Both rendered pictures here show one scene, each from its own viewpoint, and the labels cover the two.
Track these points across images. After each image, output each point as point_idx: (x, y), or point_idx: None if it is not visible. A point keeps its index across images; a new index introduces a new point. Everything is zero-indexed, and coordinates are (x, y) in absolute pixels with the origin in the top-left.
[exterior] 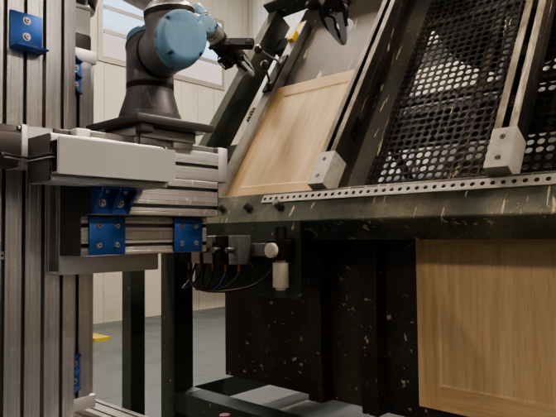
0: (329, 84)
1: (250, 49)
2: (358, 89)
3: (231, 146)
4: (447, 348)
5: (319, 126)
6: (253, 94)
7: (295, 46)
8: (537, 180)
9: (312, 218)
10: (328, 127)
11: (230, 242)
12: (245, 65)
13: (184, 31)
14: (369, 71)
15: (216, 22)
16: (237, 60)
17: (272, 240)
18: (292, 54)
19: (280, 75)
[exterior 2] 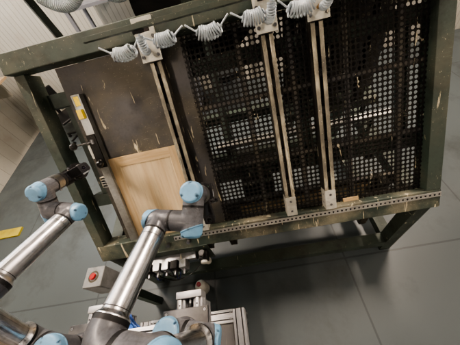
0: (155, 159)
1: (88, 170)
2: (192, 174)
3: (97, 196)
4: None
5: (172, 188)
6: (72, 152)
7: (91, 122)
8: (309, 216)
9: (213, 242)
10: (179, 189)
11: (181, 267)
12: (85, 172)
13: (219, 343)
14: (189, 158)
15: (55, 180)
16: (82, 178)
17: (202, 258)
18: (94, 129)
19: (103, 151)
